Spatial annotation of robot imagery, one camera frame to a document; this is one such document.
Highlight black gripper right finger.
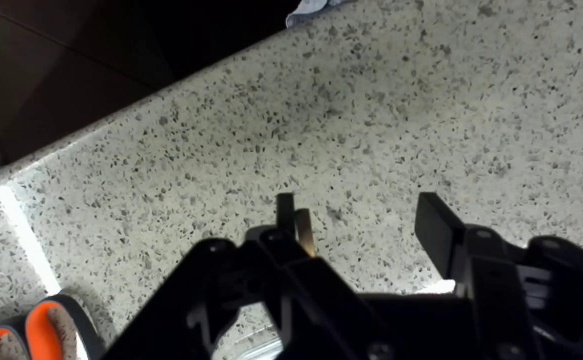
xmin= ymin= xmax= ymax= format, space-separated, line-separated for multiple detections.
xmin=414 ymin=191 xmax=583 ymax=360

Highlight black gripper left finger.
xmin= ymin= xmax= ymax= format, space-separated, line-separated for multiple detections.
xmin=103 ymin=191 xmax=399 ymax=360

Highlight wooden chopstick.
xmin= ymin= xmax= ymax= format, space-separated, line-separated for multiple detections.
xmin=295 ymin=208 xmax=319 ymax=258

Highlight white blue hanging cloth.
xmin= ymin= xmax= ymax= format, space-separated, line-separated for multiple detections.
xmin=282 ymin=0 xmax=356 ymax=30

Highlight orange handled scissors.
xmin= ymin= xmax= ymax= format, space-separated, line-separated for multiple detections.
xmin=0 ymin=292 xmax=106 ymax=360

